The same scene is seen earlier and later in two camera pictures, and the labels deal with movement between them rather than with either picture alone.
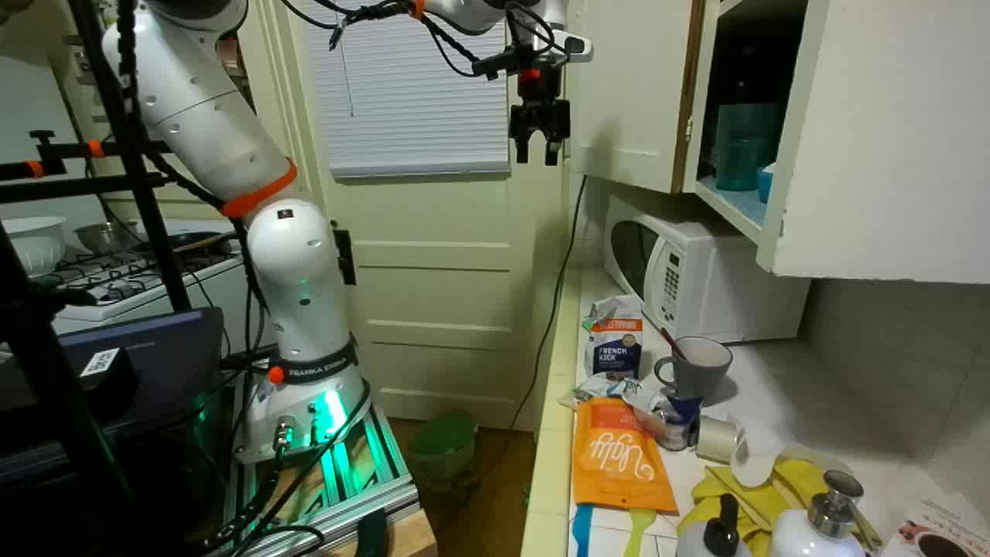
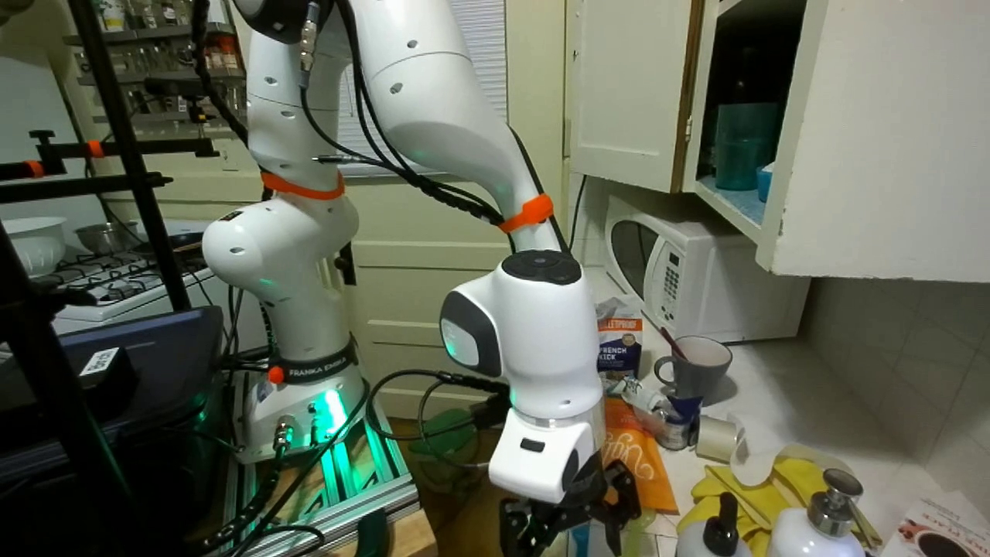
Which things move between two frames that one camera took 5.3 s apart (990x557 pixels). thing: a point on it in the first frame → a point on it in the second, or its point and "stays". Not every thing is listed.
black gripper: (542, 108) → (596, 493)
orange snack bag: (617, 456) stays
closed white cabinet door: (627, 100) stays
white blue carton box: (617, 339) stays
